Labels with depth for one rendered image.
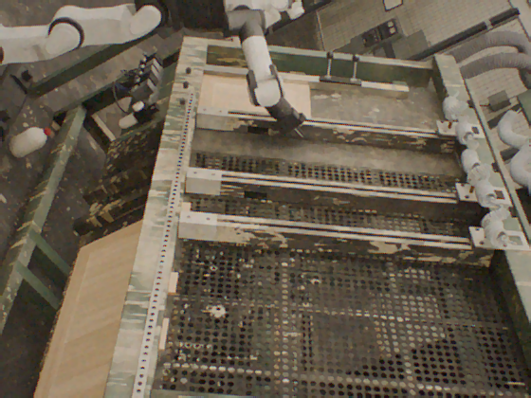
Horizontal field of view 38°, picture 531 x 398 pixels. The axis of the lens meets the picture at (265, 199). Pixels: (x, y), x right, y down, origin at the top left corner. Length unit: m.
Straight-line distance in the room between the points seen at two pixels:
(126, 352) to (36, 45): 1.50
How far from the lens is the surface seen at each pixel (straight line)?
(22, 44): 3.32
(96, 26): 3.20
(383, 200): 2.86
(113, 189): 3.54
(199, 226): 2.59
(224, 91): 3.45
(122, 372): 2.16
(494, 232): 2.61
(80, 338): 2.85
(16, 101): 3.54
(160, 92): 3.42
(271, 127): 3.18
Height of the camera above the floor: 1.99
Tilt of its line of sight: 18 degrees down
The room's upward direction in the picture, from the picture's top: 66 degrees clockwise
